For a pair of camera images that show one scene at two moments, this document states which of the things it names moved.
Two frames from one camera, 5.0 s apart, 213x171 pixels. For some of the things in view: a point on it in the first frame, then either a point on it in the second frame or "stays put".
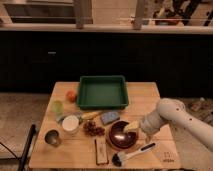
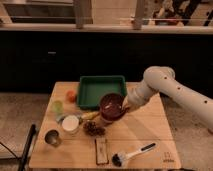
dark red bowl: [120, 138] → [112, 106]
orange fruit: [71, 96] stays put
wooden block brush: [101, 151] stays put
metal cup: [52, 136] stays put
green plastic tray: [102, 92] stays put
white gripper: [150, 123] → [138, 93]
